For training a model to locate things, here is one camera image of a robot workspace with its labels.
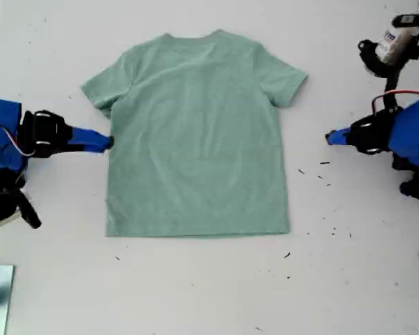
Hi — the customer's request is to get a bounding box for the black silver camera box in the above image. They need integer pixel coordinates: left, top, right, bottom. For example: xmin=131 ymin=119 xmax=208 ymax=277
xmin=375 ymin=13 xmax=419 ymax=66

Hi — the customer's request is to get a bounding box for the steel plate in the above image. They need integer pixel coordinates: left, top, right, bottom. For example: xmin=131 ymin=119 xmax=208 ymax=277
xmin=0 ymin=264 xmax=15 ymax=335

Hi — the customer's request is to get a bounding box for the black camera stalk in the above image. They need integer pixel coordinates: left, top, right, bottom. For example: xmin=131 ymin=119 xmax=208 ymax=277
xmin=17 ymin=190 xmax=43 ymax=230
xmin=358 ymin=40 xmax=419 ymax=110

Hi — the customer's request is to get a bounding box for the red white black servo wire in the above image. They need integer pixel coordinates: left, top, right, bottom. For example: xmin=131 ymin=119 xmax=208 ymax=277
xmin=0 ymin=120 xmax=36 ymax=158
xmin=372 ymin=89 xmax=419 ymax=118

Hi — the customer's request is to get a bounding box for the green t-shirt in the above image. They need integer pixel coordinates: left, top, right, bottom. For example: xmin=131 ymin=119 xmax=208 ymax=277
xmin=80 ymin=29 xmax=310 ymax=238

